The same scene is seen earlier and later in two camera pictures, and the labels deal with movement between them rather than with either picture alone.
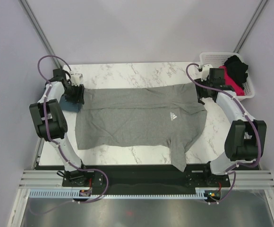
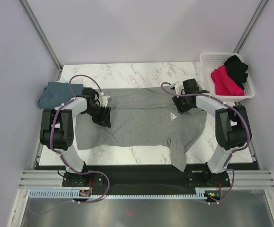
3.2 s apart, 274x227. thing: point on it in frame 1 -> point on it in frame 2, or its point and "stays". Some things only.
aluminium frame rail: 48,178 stays
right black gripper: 200,93 -> 181,109
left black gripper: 79,97 -> 104,119
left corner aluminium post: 32,18 stays
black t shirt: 236,70 stays
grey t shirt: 171,114 stays
